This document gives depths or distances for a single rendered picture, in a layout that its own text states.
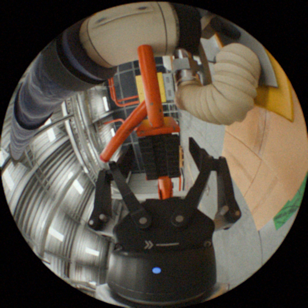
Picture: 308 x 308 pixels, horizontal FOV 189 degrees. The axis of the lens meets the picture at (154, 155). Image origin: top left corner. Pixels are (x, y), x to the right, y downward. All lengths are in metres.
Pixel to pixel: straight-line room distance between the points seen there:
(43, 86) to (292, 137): 0.47
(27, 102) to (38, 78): 0.09
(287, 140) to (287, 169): 0.06
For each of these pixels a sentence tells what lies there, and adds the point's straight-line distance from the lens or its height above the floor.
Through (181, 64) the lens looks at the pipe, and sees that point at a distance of 0.17.
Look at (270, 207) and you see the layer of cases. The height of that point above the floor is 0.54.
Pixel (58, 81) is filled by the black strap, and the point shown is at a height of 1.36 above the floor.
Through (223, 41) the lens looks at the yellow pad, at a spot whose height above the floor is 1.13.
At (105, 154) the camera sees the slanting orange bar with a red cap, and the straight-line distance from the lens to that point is 0.21.
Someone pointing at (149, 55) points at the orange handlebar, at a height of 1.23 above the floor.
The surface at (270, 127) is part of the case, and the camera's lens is 0.33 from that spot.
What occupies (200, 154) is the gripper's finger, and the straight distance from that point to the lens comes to 0.15.
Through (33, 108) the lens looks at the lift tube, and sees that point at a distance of 0.29.
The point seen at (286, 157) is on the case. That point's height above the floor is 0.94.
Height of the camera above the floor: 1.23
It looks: 6 degrees up
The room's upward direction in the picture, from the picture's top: 96 degrees counter-clockwise
